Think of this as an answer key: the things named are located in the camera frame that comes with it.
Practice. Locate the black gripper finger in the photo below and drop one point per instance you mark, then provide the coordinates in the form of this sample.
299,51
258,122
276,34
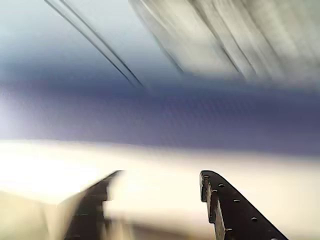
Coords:
235,215
87,215

